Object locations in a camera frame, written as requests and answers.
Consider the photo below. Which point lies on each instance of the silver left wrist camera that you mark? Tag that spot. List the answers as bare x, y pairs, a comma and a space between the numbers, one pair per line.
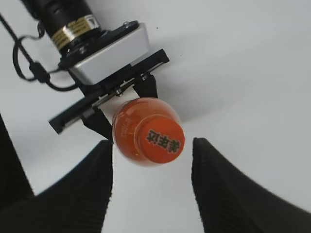
107, 55

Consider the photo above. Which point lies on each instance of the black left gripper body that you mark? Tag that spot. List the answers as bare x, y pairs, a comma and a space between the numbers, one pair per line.
113, 86

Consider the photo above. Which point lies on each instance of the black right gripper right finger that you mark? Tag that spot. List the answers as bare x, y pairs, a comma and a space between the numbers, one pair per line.
230, 202

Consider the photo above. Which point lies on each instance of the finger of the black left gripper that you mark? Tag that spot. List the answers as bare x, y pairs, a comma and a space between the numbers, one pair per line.
95, 120
146, 86

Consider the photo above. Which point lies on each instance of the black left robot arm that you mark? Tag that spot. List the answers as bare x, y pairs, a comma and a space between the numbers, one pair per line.
71, 25

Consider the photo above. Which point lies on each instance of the orange bottle cap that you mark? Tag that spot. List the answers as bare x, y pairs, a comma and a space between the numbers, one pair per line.
159, 139

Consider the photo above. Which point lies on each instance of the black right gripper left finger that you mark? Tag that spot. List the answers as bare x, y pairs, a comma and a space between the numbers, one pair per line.
77, 203

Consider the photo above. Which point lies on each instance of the orange soda plastic bottle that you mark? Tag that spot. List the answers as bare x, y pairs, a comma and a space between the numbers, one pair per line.
126, 119

